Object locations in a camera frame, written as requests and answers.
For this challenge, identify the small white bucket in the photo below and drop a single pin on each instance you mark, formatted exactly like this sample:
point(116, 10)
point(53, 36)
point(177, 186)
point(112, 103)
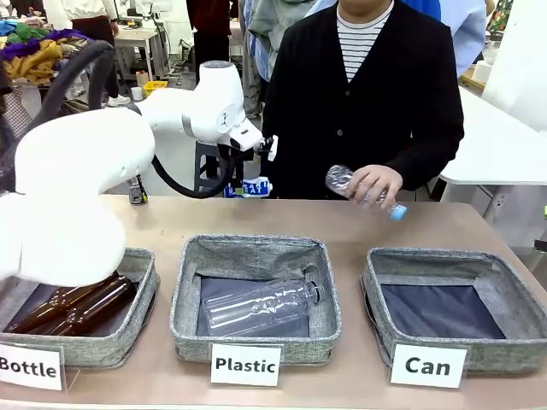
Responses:
point(137, 93)

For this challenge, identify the person's left forearm black sleeve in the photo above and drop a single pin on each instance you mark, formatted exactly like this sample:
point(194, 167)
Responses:
point(431, 158)

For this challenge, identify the white side table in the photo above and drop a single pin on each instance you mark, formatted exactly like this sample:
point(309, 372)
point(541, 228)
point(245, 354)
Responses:
point(491, 149)

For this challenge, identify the bystander in dark clothes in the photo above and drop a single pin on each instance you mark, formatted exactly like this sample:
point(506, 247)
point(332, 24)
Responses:
point(211, 34)

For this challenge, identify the yellow plastic crate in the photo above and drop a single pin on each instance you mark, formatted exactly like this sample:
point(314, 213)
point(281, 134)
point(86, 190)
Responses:
point(154, 86)

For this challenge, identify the person's left hand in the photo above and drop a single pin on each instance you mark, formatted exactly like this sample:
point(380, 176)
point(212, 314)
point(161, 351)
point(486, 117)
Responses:
point(378, 183)

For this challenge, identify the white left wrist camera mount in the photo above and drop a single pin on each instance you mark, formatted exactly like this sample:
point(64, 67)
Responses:
point(270, 147)

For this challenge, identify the white label Plastic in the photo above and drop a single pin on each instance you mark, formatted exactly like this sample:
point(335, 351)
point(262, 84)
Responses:
point(245, 365)

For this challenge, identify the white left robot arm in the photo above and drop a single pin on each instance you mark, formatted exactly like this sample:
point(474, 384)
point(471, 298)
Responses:
point(85, 162)

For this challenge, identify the person in black cardigan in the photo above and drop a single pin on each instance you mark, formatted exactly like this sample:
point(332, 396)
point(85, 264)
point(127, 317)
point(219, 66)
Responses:
point(363, 107)

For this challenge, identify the clear plastic bottle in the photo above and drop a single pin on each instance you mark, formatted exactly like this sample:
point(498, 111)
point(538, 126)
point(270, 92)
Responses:
point(256, 303)

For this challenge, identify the brown glass bottle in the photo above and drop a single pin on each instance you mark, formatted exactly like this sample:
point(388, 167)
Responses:
point(94, 316)
point(64, 301)

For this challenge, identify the white label Can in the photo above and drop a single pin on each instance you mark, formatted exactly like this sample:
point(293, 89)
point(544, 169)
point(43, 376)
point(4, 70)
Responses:
point(427, 366)

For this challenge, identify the white label Bottle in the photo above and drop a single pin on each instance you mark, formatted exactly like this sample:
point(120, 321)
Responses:
point(30, 367)

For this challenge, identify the crushed clear bottle blue cap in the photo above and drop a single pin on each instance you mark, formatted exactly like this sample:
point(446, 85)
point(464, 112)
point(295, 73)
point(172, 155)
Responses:
point(339, 181)

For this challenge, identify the bystander in grey jacket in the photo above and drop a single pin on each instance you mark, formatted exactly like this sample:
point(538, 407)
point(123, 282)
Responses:
point(260, 38)

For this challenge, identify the grey fabric basket bottle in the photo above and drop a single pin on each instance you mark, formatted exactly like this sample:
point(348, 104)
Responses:
point(111, 346)

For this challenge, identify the black drink can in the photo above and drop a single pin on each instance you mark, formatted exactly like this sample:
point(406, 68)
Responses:
point(137, 192)

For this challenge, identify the grey plastic stool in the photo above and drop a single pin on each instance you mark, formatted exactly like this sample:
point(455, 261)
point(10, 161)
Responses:
point(207, 166)

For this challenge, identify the pile of colourful clothes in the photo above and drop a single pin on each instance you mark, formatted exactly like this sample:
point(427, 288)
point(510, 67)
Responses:
point(30, 55)

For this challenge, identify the grey fabric basket can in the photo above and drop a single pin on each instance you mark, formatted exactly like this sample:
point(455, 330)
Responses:
point(504, 346)

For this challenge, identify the bystander in blue shirt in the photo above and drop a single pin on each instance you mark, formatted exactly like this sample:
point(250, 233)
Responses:
point(468, 34)

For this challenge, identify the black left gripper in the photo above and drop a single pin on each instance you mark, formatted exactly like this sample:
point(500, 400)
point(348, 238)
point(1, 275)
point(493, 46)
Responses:
point(237, 156)

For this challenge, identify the bystander in white top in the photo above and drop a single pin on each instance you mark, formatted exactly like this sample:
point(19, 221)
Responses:
point(92, 17)

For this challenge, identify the beige background workbench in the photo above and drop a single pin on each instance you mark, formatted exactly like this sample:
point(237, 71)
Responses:
point(132, 40)

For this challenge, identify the grey fabric basket plastic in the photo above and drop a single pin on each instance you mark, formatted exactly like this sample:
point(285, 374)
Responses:
point(256, 256)

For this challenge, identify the crushed blue white can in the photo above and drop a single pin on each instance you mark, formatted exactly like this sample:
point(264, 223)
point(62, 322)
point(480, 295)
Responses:
point(248, 188)

